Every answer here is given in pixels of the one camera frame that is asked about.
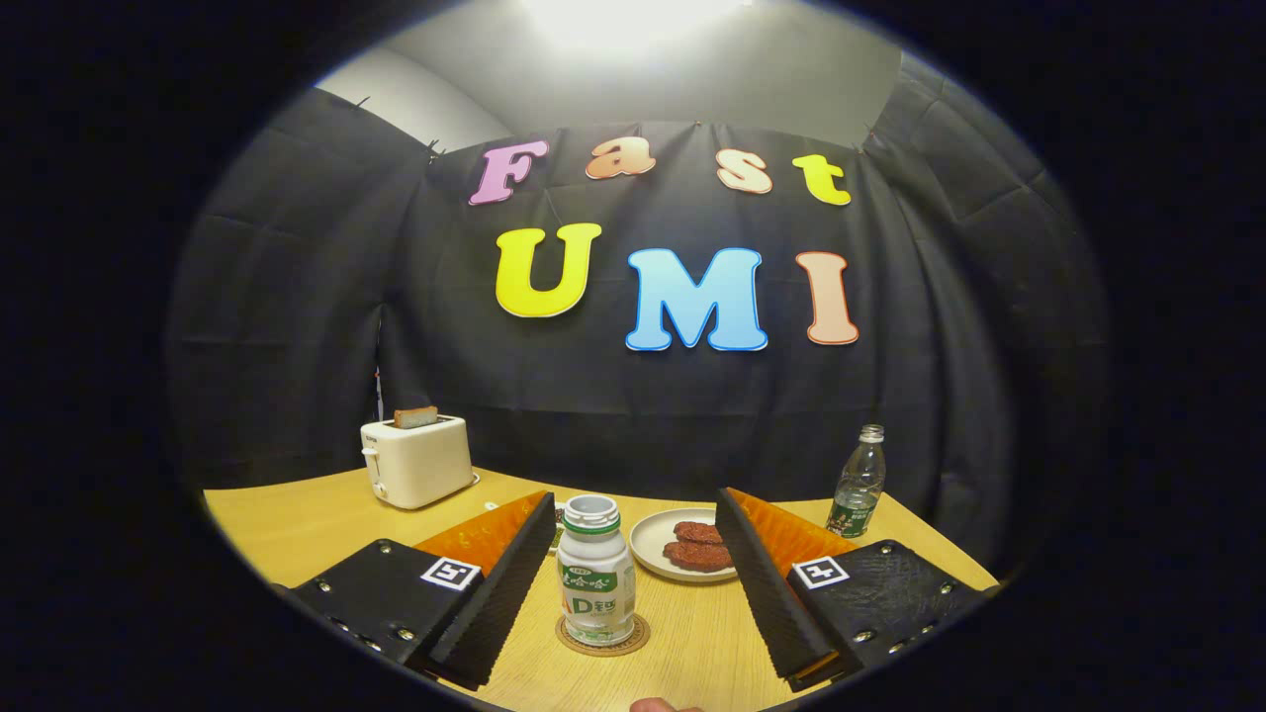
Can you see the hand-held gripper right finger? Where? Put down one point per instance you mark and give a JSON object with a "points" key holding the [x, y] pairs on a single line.
{"points": [[769, 593]]}

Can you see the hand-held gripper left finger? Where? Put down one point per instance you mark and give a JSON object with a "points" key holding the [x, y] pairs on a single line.
{"points": [[504, 593]]}

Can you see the white juice bottle green label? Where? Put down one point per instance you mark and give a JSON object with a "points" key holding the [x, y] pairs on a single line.
{"points": [[596, 583]]}

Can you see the round cork coaster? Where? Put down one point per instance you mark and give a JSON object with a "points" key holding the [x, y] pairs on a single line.
{"points": [[642, 633]]}

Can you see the clear plastic water bottle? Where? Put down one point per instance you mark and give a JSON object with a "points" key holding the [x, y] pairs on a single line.
{"points": [[857, 494]]}

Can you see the brown meat patty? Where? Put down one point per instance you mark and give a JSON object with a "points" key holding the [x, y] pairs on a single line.
{"points": [[697, 532], [697, 556]]}

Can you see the white round plate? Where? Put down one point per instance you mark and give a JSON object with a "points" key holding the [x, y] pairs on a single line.
{"points": [[651, 544]]}

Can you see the cream toaster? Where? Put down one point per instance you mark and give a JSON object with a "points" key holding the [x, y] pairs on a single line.
{"points": [[420, 465]]}

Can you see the toast slice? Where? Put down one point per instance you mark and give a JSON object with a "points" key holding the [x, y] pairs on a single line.
{"points": [[415, 417]]}

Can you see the wooden table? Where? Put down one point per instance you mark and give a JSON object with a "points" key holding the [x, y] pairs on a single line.
{"points": [[297, 524]]}

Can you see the black backdrop cloth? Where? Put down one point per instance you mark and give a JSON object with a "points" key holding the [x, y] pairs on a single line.
{"points": [[297, 297]]}

